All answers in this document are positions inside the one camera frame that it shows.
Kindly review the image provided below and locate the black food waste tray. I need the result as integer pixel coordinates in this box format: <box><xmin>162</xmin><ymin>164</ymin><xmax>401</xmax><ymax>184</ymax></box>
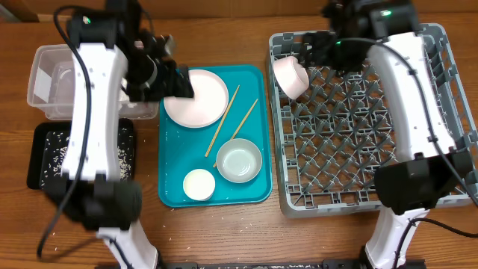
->
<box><xmin>26</xmin><ymin>119</ymin><xmax>137</xmax><ymax>190</ymax></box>

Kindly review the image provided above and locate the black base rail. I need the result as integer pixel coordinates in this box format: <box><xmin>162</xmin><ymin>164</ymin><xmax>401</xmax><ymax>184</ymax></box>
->
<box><xmin>160</xmin><ymin>257</ymin><xmax>426</xmax><ymax>269</ymax></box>

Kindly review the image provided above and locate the grey-green bowl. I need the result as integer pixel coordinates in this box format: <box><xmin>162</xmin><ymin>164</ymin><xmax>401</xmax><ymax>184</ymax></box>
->
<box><xmin>216</xmin><ymin>138</ymin><xmax>263</xmax><ymax>184</ymax></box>

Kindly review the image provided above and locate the small white cup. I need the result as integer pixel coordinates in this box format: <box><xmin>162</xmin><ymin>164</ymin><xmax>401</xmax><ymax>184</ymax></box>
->
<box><xmin>183</xmin><ymin>169</ymin><xmax>216</xmax><ymax>201</ymax></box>

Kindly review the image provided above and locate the pink bowl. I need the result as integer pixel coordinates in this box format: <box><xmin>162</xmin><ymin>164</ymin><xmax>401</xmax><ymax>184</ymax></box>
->
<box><xmin>273</xmin><ymin>56</ymin><xmax>309</xmax><ymax>99</ymax></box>

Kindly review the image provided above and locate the wooden chopstick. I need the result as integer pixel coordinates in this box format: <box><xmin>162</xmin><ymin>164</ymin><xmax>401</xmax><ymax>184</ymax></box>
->
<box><xmin>205</xmin><ymin>85</ymin><xmax>240</xmax><ymax>158</ymax></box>
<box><xmin>212</xmin><ymin>98</ymin><xmax>259</xmax><ymax>169</ymax></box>

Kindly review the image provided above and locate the large white round plate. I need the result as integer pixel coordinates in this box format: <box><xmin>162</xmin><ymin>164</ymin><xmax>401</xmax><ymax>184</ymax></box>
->
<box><xmin>164</xmin><ymin>69</ymin><xmax>229</xmax><ymax>128</ymax></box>

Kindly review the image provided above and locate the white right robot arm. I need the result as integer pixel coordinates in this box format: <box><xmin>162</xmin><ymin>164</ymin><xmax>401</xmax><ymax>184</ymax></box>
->
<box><xmin>299</xmin><ymin>1</ymin><xmax>474</xmax><ymax>268</ymax></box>

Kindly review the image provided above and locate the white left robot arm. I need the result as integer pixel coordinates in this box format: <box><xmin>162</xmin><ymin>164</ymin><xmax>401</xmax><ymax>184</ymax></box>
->
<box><xmin>43</xmin><ymin>0</ymin><xmax>194</xmax><ymax>268</ymax></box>

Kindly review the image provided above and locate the grey plastic dish rack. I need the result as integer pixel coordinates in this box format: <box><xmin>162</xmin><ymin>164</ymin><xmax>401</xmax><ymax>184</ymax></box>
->
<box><xmin>268</xmin><ymin>23</ymin><xmax>477</xmax><ymax>218</ymax></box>

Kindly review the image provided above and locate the clear plastic waste bin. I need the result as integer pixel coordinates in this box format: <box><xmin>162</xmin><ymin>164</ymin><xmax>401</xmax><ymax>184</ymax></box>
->
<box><xmin>27</xmin><ymin>43</ymin><xmax>158</xmax><ymax>123</ymax></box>

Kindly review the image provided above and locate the teal plastic serving tray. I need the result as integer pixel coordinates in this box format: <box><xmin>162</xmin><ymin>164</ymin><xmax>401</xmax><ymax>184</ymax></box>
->
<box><xmin>158</xmin><ymin>65</ymin><xmax>273</xmax><ymax>208</ymax></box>

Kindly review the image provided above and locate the pile of rice grains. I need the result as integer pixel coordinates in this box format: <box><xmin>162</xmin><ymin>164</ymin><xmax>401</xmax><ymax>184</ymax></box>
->
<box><xmin>39</xmin><ymin>127</ymin><xmax>136</xmax><ymax>189</ymax></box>

